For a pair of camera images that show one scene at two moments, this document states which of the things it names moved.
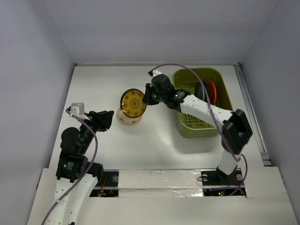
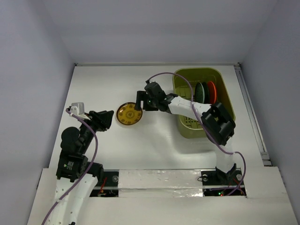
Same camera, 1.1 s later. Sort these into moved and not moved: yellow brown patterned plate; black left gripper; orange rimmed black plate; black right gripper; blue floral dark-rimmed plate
Moved: yellow brown patterned plate; black right gripper
Not moved: blue floral dark-rimmed plate; orange rimmed black plate; black left gripper
